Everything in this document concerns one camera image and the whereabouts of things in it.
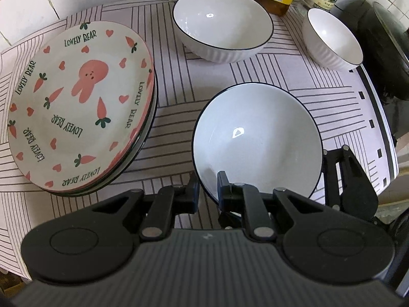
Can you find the black wok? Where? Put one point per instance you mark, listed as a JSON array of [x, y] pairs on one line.
[[367, 51]]

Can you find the large white bowl dark rim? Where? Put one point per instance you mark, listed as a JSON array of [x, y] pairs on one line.
[[223, 19]]

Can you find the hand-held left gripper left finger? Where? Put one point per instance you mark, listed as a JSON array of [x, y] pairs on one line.
[[193, 195]]

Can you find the rabbit print plate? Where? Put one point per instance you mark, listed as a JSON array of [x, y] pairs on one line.
[[83, 102]]

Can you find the small white bowl dark rim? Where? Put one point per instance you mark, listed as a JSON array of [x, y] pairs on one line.
[[332, 36], [255, 140]]

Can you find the glass wok lid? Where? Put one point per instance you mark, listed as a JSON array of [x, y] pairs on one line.
[[394, 30]]

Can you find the striped tablecloth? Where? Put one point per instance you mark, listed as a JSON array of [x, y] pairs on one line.
[[179, 89]]

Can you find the white plate with sun print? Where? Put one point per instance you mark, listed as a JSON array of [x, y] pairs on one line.
[[150, 128]]

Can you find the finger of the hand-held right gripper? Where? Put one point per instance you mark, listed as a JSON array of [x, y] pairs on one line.
[[338, 172]]

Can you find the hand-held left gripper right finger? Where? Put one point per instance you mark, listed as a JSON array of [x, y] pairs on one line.
[[221, 187]]

